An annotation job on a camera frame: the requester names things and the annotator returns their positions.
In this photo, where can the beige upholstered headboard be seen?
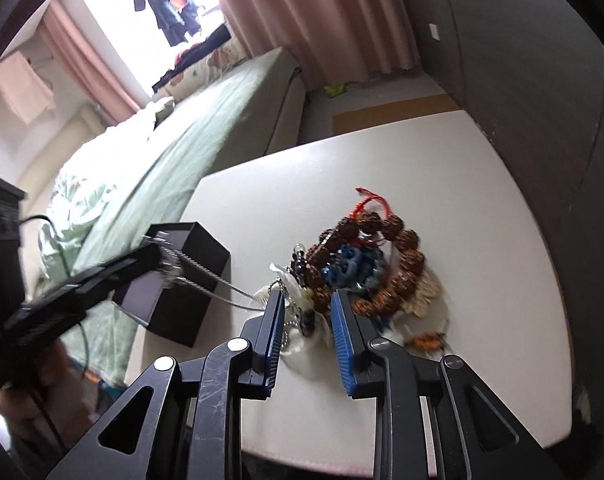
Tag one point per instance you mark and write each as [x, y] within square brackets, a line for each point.
[84, 126]

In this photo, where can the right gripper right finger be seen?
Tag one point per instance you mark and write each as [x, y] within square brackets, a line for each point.
[433, 419]

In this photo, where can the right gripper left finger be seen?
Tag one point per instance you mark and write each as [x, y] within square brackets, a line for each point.
[181, 420]

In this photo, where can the green object on floor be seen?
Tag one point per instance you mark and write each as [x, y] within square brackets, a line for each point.
[333, 91]

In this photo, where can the pink curtain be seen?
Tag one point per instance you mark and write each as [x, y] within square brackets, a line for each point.
[83, 64]
[335, 41]

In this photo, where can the pink hanging towel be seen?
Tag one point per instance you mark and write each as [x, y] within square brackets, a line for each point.
[22, 90]

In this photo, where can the floral pillow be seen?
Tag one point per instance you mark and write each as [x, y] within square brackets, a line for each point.
[202, 73]

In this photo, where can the pink curtain right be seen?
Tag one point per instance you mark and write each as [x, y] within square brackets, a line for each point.
[335, 41]

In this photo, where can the white translucent pouch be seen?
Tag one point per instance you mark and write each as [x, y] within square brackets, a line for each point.
[306, 344]

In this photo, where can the black jewelry box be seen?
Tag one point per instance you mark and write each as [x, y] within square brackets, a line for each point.
[175, 311]

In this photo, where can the dark wood wardrobe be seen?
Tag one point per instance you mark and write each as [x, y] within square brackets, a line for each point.
[531, 74]

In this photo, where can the pink curtain left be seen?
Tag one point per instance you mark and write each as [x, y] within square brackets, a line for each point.
[83, 64]

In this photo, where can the mint floral quilt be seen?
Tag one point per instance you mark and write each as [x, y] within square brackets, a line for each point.
[81, 191]

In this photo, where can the red cord charm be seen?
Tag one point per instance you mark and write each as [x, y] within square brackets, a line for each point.
[367, 197]

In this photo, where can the brown cardboard floor mat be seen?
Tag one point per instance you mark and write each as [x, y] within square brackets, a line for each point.
[386, 113]

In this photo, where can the clothes pile on sill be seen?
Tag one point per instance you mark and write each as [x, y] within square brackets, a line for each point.
[194, 54]

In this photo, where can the bed with green blanket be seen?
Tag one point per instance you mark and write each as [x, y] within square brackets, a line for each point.
[160, 164]

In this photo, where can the white wall socket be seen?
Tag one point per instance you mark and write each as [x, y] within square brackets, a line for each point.
[434, 31]

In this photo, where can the blue beaded ornament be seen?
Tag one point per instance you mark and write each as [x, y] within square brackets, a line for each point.
[358, 269]

